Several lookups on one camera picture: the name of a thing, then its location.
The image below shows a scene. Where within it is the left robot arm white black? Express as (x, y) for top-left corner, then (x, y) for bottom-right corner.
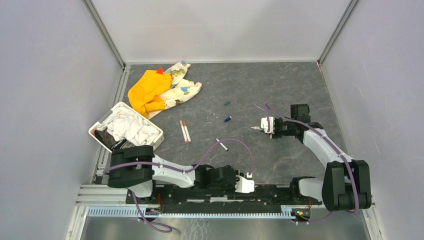
(103, 145), (240, 204)

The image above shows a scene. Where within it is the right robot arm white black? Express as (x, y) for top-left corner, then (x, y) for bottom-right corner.
(263, 104), (372, 213)

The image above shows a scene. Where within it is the cream patterned cloth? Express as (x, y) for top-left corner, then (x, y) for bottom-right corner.
(145, 61), (203, 119)

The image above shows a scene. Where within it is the white laundry basket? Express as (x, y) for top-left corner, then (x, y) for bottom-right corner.
(88, 101), (164, 152)

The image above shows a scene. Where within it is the white cloth in basket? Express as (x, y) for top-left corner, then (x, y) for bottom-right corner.
(95, 105), (162, 146)

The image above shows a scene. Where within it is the yellow orange cloth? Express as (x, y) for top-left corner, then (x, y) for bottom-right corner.
(127, 68), (173, 118)

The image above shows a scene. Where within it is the black garment in basket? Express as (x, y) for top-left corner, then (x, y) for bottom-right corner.
(94, 130), (135, 151)

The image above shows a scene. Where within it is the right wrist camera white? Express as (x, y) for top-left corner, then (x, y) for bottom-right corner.
(260, 116), (275, 135)

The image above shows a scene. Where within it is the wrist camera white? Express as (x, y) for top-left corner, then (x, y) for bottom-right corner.
(260, 116), (275, 135)
(234, 175), (255, 194)

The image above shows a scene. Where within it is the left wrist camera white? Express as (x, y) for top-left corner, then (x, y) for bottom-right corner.
(234, 175), (255, 194)

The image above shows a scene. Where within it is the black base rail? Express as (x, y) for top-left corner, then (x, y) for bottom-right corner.
(137, 184), (322, 214)

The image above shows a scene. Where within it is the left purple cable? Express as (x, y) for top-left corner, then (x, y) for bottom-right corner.
(102, 138), (254, 234)

